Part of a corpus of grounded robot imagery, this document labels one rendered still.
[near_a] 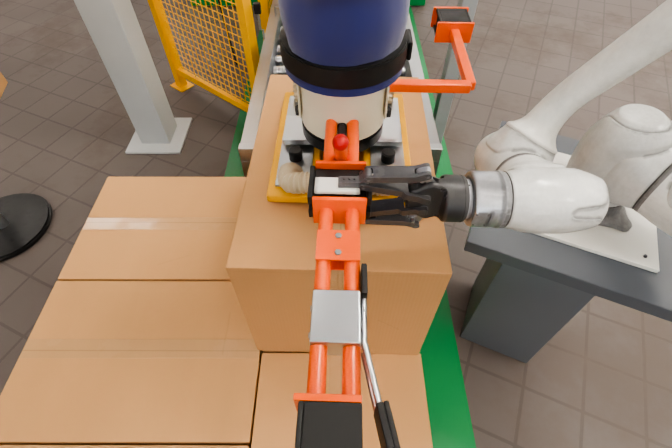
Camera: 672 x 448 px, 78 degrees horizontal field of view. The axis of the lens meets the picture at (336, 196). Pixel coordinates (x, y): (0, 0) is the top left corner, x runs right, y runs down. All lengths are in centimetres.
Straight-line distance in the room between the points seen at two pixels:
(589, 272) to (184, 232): 109
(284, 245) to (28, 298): 155
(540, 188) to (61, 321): 117
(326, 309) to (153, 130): 204
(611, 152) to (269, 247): 74
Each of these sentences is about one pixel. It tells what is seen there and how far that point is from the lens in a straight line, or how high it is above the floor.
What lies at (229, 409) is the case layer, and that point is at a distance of 109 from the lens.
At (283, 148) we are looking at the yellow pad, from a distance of 89.
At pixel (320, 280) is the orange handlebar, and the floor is 109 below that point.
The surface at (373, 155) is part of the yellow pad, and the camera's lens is 87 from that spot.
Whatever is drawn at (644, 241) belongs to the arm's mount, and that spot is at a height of 76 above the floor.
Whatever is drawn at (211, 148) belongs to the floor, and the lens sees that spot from 242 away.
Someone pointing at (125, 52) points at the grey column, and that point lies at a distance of 221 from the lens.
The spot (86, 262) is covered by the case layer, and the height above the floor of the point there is 54.
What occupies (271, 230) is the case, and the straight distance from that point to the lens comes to 79.
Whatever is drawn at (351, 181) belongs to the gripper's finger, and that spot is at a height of 112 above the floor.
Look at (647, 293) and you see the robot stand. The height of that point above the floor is 75.
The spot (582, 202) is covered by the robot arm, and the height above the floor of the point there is 112.
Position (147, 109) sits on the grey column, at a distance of 238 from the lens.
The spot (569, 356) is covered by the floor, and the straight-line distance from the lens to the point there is 189.
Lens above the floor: 158
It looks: 49 degrees down
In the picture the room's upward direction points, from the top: straight up
